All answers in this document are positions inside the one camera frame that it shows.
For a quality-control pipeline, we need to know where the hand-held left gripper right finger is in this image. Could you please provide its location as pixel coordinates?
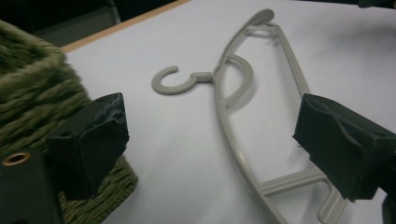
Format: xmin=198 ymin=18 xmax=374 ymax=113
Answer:
xmin=291 ymin=92 xmax=396 ymax=203

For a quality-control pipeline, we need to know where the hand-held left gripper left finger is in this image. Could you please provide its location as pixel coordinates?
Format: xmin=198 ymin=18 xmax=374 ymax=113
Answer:
xmin=45 ymin=91 xmax=131 ymax=202

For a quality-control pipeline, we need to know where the grey plastic clothes hanger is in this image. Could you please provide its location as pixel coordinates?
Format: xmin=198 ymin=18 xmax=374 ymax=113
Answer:
xmin=151 ymin=8 xmax=349 ymax=224

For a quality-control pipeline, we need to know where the green woven basket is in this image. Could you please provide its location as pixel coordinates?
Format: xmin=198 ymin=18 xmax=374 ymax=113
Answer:
xmin=0 ymin=20 xmax=139 ymax=224

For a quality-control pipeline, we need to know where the dark grey chair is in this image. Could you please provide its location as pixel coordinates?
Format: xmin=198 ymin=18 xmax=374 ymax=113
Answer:
xmin=31 ymin=0 xmax=121 ymax=49

